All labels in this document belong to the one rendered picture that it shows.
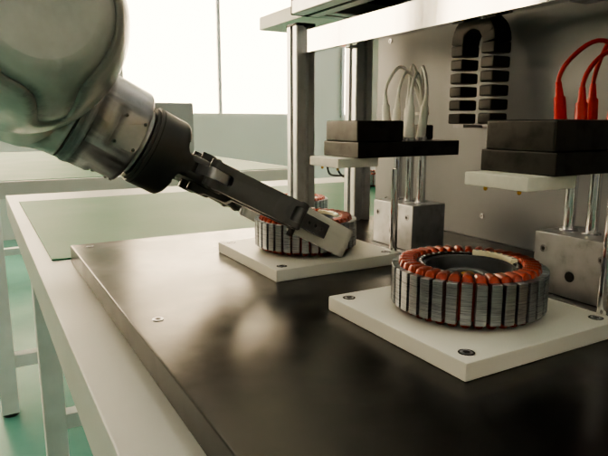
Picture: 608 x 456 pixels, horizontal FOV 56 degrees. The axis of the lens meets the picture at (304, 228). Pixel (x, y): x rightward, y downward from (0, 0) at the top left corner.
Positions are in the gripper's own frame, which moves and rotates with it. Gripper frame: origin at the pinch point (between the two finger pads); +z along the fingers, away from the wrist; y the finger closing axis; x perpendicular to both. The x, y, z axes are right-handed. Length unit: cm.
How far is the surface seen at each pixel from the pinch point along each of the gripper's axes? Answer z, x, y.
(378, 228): 11.5, 4.5, -2.6
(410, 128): 5.9, 15.6, 2.4
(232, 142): 160, 81, -448
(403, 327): -4.8, -5.2, 25.3
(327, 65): 214, 195, -447
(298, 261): -2.2, -3.7, 5.3
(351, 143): -0.4, 10.3, 2.2
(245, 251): -4.6, -5.0, -1.5
